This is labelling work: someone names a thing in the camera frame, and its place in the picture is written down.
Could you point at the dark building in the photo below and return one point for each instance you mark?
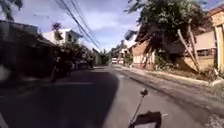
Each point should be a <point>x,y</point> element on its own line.
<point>23,50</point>

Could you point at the white building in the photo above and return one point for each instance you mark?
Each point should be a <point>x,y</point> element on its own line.
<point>68,36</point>

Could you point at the pale concrete kerb strip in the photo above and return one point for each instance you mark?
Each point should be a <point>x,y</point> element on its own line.
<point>173,78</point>

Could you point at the orange building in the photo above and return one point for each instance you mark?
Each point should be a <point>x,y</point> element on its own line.
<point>206,43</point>

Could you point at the dark bushes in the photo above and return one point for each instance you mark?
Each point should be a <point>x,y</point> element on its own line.
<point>68,56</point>

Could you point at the vehicle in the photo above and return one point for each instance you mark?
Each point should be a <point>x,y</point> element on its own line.
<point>114,60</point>

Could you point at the large leaning tree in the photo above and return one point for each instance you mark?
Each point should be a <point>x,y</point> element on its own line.
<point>166,16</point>

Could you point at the grey asphalt road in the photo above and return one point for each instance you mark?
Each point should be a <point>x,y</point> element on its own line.
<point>83,96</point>

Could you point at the brick building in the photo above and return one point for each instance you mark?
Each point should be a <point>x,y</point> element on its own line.
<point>140,53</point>

